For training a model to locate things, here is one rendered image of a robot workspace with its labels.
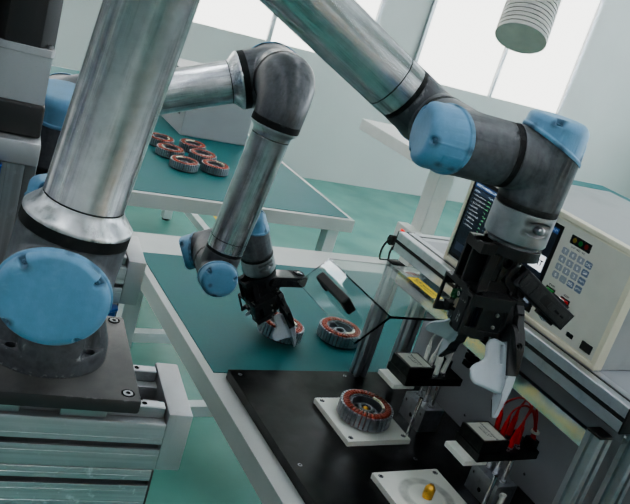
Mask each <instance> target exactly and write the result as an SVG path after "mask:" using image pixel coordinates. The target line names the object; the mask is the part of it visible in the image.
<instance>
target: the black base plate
mask: <svg viewBox="0 0 630 504"><path fill-rule="evenodd" d="M226 379H227V381H228V382H229V384H230V385H231V387H232V389H233V390H234V392H235V393H236V395H237V397H238V398H239V400H240V401H241V403H242V404H243V406H244V408H245V409H246V411H247V412H248V414H249V416H250V417H251V419H252V420H253V422H254V423H255V425H256V427H257V428H258V430H259V431H260V433H261V435H262V436H263V438H264V439H265V441H266V442H267V444H268V446H269V447H270V449H271V450H272V452H273V454H274V455H275V457H276V458H277V460H278V461H279V463H280V465H281V466H282V468H283V469H284V471H285V473H286V474H287V476H288V477H289V479H290V481H291V482H292V484H293V485H294V487H295V488H296V490H297V492H298V493H299V495H300V496H301V498H302V500H303V501H304V503H305V504H390V503H389V502H388V500H387V499H386V498H385V496H384V495H383V494H382V492H381V491H380V490H379V488H378V487H377V486H376V484H375V483H374V482H373V480H372V479H371V475H372V473H374V472H390V471H407V470H423V469H437V470H438V471H439V472H440V473H441V474H442V476H443V477H444V478H445V479H446V480H447V481H448V483H449V484H450V485H451V486H452V487H453V488H454V489H455V491H456V492H457V493H458V494H459V495H460V496H461V497H462V499H463V500H464V501H465V502H466V503H467V504H481V503H480V502H479V501H478V500H477V499H476V498H475V496H474V495H473V494H472V493H471V492H470V491H469V490H468V489H467V488H466V486H465V485H464V484H465V482H466V479H467V477H468V475H469V472H470V470H471V467H472V466H463V465H462V464H461V463H460V462H459V461H458V460H457V459H456V458H455V457H454V456H453V454H452V453H451V452H450V451H449V450H448V449H447V448H446V447H445V446H444V444H445V442H446V441H455V439H454V437H455V434H456V432H457V431H459V429H460V426H459V425H458V424H457V423H456V422H455V421H454V420H453V419H452V418H451V417H450V416H449V415H448V414H447V413H446V412H445V411H444V412H443V415H442V417H441V420H440V422H439V425H438V427H437V430H436V432H416V430H415V429H414V428H413V427H412V429H411V432H410V435H409V438H410V439H411V440H410V443H409V444H399V445H374V446H348V447H347V446H346V445H345V443H344V442H343V441H342V440H341V438H340V437H339V436H338V434H337V433H336V432H335V430H334V429H333V428H332V426H331V425H330V424H329V422H328V421H327V420H326V418H325V417H324V416H323V414H322V413H321V412H320V411H319V409H318V408H317V407H316V405H315V404H314V403H313V402H314V399H315V398H340V396H341V394H342V393H343V392H344V391H346V390H349V389H360V390H366V391H368V392H371V393H375V394H376V395H379V396H380V397H382V398H383V399H385V400H386V401H387V402H388V403H389V404H390V405H391V407H392V408H393V411H394V414H393V417H392V418H393V420H394V421H395V422H396V423H397V424H398V425H399V426H400V428H401V429H402V430H403V431H404V432H405V433H406V431H407V429H408V426H409V423H408V422H407V420H406V419H405V418H404V417H403V416H402V415H401V414H400V413H399V410H400V407H401V404H402V402H403V399H404V397H405V394H406V391H419V388H420V386H414V389H392V388H391V387H390V386H389V385H388V384H387V383H386V382H385V380H384V379H383V378H382V377H381V376H380V375H379V374H378V372H367V374H366V377H361V376H359V377H354V376H353V373H351V372H347V371H289V370H231V369H229V370H228V372H227V376H226ZM510 504H535V503H534V502H533V501H532V500H531V499H530V498H529V497H528V496H527V495H526V494H525V493H524V492H523V491H522V490H521V489H520V488H519V487H518V486H517V489H516V491H515V493H514V495H513V498H512V500H511V502H510Z"/></svg>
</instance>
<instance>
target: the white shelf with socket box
mask: <svg viewBox="0 0 630 504"><path fill-rule="evenodd" d="M359 129H360V130H362V131H363V132H365V133H367V134H368V135H370V136H371V137H373V138H375V139H376V140H378V141H380V142H381V143H383V144H384V145H386V146H388V147H389V148H391V149H392V150H394V151H396V152H397V153H399V154H401V155H402V156H404V157H405V158H407V159H409V160H410V161H412V159H411V157H410V150H409V141H408V140H407V139H405V138H404V137H403V136H402V135H401V134H400V133H399V131H398V130H397V128H396V127H395V126H394V125H392V124H387V123H382V122H377V121H373V120H368V119H362V121H361V124H360V127H359ZM412 162H413V161H412ZM413 163H414V162H413ZM428 170H430V169H428ZM454 178H455V176H451V175H441V174H437V173H435V172H433V171H431V170H430V172H429V175H428V177H427V180H426V183H425V186H424V189H423V192H422V195H421V197H420V200H419V203H418V206H417V209H416V212H415V214H414V217H413V220H412V223H411V225H410V224H409V223H406V222H397V225H396V228H395V231H394V234H393V235H389V236H388V238H387V241H386V242H385V243H384V244H383V246H382V247H381V250H380V253H379V259H380V260H387V259H384V258H381V253H382V250H383V248H384V246H385V245H386V243H388V245H390V246H391V249H390V251H389V253H388V259H390V253H391V251H392V248H393V245H394V242H395V239H396V236H397V234H398V231H404V232H412V233H419V234H426V235H434V233H435V230H436V227H437V225H438V222H439V219H440V216H441V214H442V211H443V208H444V205H445V203H446V200H447V197H448V194H449V192H450V189H451V186H452V183H453V181H454ZM394 260H399V261H400V262H401V263H403V264H404V265H405V266H409V267H413V266H412V265H411V264H410V263H408V262H407V261H406V260H405V259H404V258H402V257H401V256H400V257H399V259H394Z"/></svg>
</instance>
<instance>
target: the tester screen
mask: <svg viewBox="0 0 630 504"><path fill-rule="evenodd" d="M496 195H497V192H495V191H493V190H492V189H490V188H488V187H486V186H485V185H483V184H481V183H480V182H476V185H475V188H474V190H473V193H472V196H471V198H470V201H469V204H468V207H467V209H466V212H465V215H464V217H463V220H462V223H461V225H460V228H459V231H458V233H457V236H456V239H455V241H454V244H453V247H452V249H451V251H452V252H453V253H454V254H456V255H457V256H458V257H460V255H461V253H460V252H459V251H458V250H456V249H455V248H454V246H455V244H456V241H458V242H459V243H461V244H462V245H463V246H464V245H465V242H466V240H467V237H468V234H469V232H475V233H480V234H484V231H485V230H486V229H485V226H484V225H485V223H486V220H487V217H488V215H489V212H490V210H491V207H492V204H493V202H494V199H495V197H496ZM559 231H560V229H558V228H557V227H555V226H554V228H553V231H552V233H551V236H550V238H549V240H548V243H547V245H546V248H545V249H543V250H541V251H542V253H541V254H542V255H544V256H545V257H547V258H546V261H545V263H544V265H543V268H542V270H541V273H540V272H538V271H537V270H535V269H534V268H532V267H531V266H529V265H528V264H526V263H522V264H523V265H524V266H525V267H526V268H528V269H529V270H530V271H531V272H532V273H533V274H534V275H535V276H536V277H537V278H538V279H540V276H541V274H542V271H543V269H544V267H545V264H546V262H547V259H548V257H549V255H550V252H551V250H552V247H553V245H554V243H555V240H556V238H557V235H558V233H559Z"/></svg>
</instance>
